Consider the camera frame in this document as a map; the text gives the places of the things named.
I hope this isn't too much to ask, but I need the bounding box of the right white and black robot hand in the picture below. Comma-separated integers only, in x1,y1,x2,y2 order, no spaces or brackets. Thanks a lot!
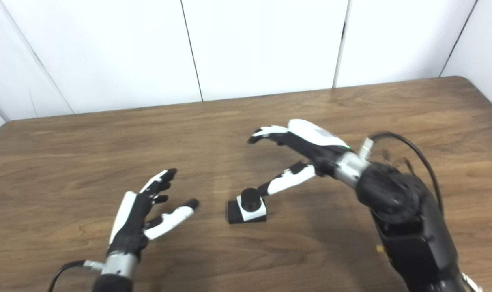
247,119,352,197

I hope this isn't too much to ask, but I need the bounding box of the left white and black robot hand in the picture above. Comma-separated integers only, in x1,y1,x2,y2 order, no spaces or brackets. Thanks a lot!
107,168,200,260

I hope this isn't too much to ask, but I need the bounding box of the black peg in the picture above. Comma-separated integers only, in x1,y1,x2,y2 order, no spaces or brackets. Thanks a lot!
227,187,267,225

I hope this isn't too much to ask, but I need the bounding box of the white square piece with hole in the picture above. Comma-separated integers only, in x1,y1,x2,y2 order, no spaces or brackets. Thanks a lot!
236,195,267,222

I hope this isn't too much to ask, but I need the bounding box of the thin brown wire bundle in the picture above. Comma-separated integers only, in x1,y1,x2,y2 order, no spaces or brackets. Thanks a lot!
380,149,415,176

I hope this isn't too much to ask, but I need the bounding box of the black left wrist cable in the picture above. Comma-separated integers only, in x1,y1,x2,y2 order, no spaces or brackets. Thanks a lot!
47,260,105,292

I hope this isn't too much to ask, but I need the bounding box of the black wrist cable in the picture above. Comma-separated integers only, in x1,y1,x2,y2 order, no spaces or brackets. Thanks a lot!
47,260,105,292
359,132,444,215

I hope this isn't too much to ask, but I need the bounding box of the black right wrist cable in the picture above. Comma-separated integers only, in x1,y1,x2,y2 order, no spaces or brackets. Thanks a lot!
359,132,444,215

